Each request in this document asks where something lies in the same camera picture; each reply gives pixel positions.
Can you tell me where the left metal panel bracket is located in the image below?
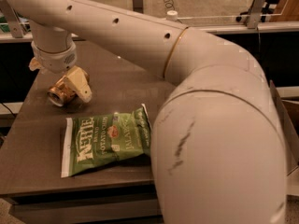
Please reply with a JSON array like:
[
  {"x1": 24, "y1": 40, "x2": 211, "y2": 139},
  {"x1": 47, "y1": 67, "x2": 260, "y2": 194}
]
[{"x1": 0, "y1": 0, "x2": 24, "y2": 38}]

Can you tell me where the clear plastic water bottle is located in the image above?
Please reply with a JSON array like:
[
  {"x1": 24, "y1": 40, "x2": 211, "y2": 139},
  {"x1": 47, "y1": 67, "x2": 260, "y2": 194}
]
[{"x1": 166, "y1": 10, "x2": 178, "y2": 21}]

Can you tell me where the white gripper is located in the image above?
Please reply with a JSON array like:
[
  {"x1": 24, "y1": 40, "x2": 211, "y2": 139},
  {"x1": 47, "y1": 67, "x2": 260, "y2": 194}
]
[{"x1": 29, "y1": 42, "x2": 93, "y2": 103}]

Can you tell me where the white Corovan cardboard box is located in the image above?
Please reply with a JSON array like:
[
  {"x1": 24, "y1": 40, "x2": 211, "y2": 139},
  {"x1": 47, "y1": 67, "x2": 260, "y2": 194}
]
[{"x1": 270, "y1": 81, "x2": 299, "y2": 196}]

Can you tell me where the green Kettle chips bag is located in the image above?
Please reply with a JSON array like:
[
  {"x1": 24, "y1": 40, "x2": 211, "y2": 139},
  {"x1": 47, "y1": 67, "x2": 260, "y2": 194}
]
[{"x1": 61, "y1": 104, "x2": 151, "y2": 178}]

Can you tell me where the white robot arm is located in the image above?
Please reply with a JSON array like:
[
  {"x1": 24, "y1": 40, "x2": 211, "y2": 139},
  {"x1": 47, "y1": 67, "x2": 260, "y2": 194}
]
[{"x1": 7, "y1": 0, "x2": 287, "y2": 224}]

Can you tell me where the clear acrylic barrier panel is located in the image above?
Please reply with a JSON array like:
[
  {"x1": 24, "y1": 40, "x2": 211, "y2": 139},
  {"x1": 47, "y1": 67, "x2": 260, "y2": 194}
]
[{"x1": 0, "y1": 0, "x2": 299, "y2": 33}]

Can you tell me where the right metal panel bracket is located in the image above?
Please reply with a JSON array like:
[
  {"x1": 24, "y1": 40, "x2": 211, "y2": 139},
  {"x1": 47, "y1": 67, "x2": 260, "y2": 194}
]
[{"x1": 245, "y1": 0, "x2": 265, "y2": 29}]

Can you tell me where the orange soda can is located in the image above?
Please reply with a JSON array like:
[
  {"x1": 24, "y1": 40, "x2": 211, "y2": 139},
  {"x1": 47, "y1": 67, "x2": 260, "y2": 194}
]
[{"x1": 48, "y1": 76, "x2": 79, "y2": 107}]

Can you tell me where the middle metal panel bracket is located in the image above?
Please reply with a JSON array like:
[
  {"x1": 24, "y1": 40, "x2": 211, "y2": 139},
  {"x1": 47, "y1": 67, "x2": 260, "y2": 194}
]
[{"x1": 132, "y1": 0, "x2": 144, "y2": 13}]

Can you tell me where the black office chair base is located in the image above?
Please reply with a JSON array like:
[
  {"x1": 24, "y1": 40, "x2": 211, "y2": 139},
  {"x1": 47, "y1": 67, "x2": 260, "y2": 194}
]
[{"x1": 235, "y1": 3, "x2": 278, "y2": 24}]

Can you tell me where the metal panel bracket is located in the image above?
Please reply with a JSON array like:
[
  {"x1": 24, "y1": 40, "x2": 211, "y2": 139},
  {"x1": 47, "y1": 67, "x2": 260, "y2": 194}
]
[
  {"x1": 132, "y1": 0, "x2": 144, "y2": 13},
  {"x1": 245, "y1": 0, "x2": 265, "y2": 29},
  {"x1": 0, "y1": 0, "x2": 24, "y2": 38}
]

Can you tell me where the grey table drawer cabinet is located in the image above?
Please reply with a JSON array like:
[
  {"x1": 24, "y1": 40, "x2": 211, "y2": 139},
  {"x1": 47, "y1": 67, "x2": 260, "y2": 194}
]
[{"x1": 3, "y1": 185, "x2": 164, "y2": 224}]

